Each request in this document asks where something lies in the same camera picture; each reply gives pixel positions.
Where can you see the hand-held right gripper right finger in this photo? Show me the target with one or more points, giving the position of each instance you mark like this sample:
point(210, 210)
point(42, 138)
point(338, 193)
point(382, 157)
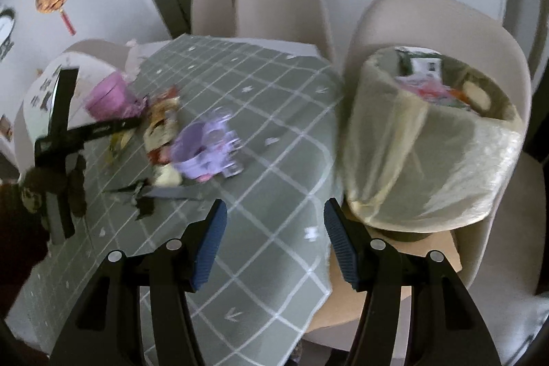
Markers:
point(341, 246)

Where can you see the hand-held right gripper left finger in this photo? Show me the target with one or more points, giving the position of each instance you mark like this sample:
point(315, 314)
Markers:
point(210, 246)

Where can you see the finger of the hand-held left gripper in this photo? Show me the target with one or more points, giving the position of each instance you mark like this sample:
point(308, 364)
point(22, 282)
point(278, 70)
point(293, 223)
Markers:
point(94, 132)
point(63, 104)

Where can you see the trash bin with yellow bag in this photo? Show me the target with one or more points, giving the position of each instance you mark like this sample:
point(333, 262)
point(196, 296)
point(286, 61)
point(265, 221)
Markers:
point(429, 156)

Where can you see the white cartoon food cover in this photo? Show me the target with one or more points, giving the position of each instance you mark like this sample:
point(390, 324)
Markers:
point(38, 91)

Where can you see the pink lidded plastic bin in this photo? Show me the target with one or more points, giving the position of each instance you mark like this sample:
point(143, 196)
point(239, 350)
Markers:
point(107, 96)

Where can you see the brown gold snack wrapper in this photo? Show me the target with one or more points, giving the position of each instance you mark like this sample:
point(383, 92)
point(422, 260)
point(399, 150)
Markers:
point(161, 126)

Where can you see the dark long wrapper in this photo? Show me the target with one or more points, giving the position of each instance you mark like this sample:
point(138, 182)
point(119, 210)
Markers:
point(163, 192)

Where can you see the crumpled white tissue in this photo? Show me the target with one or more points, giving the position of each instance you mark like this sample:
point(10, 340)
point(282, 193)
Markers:
point(135, 59)

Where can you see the purple toy carriage cup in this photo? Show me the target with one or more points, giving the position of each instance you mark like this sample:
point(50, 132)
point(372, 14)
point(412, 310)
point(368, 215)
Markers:
point(201, 147)

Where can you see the green checked tablecloth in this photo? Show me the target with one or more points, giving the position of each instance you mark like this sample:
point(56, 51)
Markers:
point(257, 126)

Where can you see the panda wall sticker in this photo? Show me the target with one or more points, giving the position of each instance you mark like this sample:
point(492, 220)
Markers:
point(6, 31)

